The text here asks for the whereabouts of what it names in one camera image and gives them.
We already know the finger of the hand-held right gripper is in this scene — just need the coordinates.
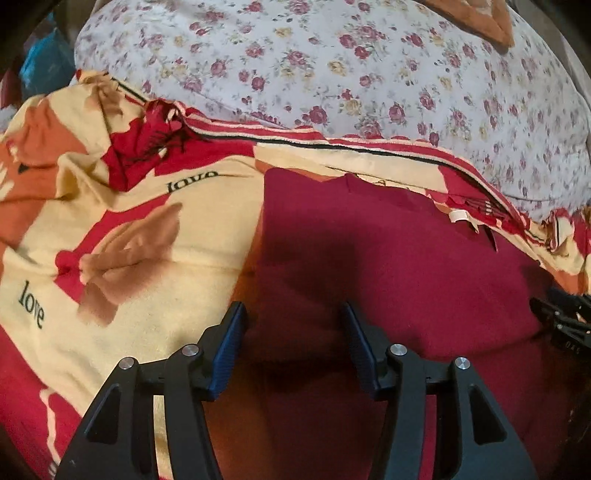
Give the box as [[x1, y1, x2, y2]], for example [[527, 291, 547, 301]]
[[529, 290, 591, 357]]

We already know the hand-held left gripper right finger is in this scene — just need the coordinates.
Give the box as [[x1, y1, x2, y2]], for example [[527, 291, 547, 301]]
[[340, 302, 539, 480]]

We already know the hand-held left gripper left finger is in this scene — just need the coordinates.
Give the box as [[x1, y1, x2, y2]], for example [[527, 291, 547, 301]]
[[55, 301, 250, 480]]

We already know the dark red garment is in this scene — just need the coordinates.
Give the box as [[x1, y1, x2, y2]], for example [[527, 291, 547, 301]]
[[203, 167, 591, 480]]

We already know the printed red orange blanket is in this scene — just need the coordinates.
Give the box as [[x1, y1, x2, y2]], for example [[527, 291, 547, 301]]
[[0, 69, 591, 480]]

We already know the floral white quilt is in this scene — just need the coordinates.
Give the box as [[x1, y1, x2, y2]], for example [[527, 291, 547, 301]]
[[74, 0, 591, 222]]

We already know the orange patterned cloth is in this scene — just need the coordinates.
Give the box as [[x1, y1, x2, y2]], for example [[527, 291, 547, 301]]
[[422, 0, 515, 48]]

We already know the blue plastic bag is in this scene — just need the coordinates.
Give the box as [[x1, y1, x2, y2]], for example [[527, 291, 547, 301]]
[[18, 28, 77, 88]]

